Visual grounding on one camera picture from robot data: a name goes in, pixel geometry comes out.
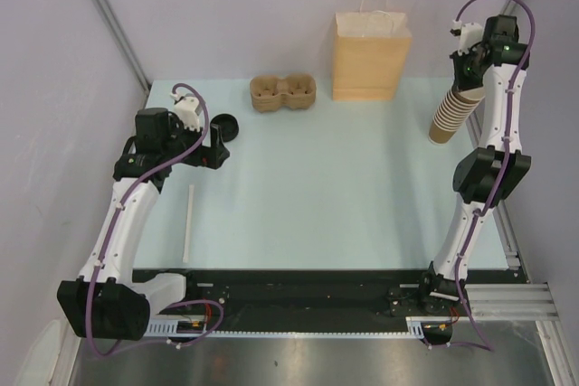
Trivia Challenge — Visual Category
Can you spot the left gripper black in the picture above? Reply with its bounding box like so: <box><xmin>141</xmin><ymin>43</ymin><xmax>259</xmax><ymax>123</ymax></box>
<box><xmin>162</xmin><ymin>116</ymin><xmax>229</xmax><ymax>170</ymax></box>

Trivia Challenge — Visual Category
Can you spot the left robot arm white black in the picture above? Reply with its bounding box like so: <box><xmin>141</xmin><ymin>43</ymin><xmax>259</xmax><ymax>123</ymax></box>
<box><xmin>57</xmin><ymin>108</ymin><xmax>230</xmax><ymax>341</ymax></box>

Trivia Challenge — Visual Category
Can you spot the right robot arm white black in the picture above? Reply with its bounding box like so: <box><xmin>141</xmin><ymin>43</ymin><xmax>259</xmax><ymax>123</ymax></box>
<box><xmin>417</xmin><ymin>15</ymin><xmax>531</xmax><ymax>315</ymax></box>

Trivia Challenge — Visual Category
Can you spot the stack of black lids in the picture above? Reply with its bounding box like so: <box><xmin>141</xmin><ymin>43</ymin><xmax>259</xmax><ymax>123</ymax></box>
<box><xmin>211</xmin><ymin>113</ymin><xmax>240</xmax><ymax>143</ymax></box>

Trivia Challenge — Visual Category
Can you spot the stack of paper cups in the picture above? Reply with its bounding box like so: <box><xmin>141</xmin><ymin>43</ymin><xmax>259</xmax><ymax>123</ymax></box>
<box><xmin>429</xmin><ymin>85</ymin><xmax>485</xmax><ymax>145</ymax></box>

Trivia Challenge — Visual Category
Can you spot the white wrapped straw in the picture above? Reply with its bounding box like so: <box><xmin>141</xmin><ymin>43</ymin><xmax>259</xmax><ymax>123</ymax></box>
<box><xmin>182</xmin><ymin>184</ymin><xmax>195</xmax><ymax>263</ymax></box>

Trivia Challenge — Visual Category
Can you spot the brown pulp cup carrier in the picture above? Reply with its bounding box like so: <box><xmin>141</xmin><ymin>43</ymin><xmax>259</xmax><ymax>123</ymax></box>
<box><xmin>250</xmin><ymin>73</ymin><xmax>317</xmax><ymax>113</ymax></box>

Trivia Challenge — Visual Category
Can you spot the brown paper bag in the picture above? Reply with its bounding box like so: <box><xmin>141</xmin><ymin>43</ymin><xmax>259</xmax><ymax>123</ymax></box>
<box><xmin>332</xmin><ymin>0</ymin><xmax>413</xmax><ymax>101</ymax></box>

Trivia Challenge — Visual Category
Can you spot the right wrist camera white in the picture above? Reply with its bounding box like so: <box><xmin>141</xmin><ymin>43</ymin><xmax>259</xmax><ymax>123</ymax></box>
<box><xmin>451</xmin><ymin>20</ymin><xmax>484</xmax><ymax>55</ymax></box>

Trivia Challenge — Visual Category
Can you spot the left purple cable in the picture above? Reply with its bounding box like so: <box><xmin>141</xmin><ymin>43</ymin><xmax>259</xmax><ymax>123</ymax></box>
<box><xmin>85</xmin><ymin>82</ymin><xmax>225</xmax><ymax>356</ymax></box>

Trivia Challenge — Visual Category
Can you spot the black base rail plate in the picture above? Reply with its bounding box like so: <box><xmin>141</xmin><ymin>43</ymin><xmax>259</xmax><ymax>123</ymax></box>
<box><xmin>130</xmin><ymin>268</ymin><xmax>530</xmax><ymax>337</ymax></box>

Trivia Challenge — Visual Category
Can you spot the white cable duct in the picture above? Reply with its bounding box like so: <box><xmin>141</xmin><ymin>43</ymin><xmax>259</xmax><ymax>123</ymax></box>
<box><xmin>147</xmin><ymin>315</ymin><xmax>453</xmax><ymax>340</ymax></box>

